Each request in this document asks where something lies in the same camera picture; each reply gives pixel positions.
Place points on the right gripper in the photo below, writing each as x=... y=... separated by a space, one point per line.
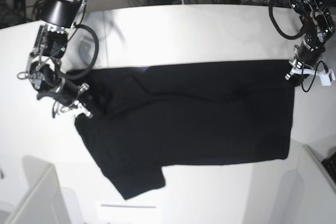
x=62 y=91

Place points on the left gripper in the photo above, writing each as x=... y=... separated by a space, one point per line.
x=306 y=57

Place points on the black T-shirt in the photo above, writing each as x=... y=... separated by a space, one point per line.
x=214 y=113

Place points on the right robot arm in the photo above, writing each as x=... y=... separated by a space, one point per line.
x=43 y=69

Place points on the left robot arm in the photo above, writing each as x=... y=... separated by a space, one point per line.
x=317 y=28

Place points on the black keyboard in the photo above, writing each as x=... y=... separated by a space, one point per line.
x=330 y=166

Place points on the left white partition panel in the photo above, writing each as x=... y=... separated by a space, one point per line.
x=43 y=202

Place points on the white partition panel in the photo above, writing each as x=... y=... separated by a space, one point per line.
x=43 y=202
x=312 y=195

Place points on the right white partition panel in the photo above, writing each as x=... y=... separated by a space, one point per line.
x=312 y=195

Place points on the table cable slot cover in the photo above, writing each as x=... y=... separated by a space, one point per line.
x=126 y=206

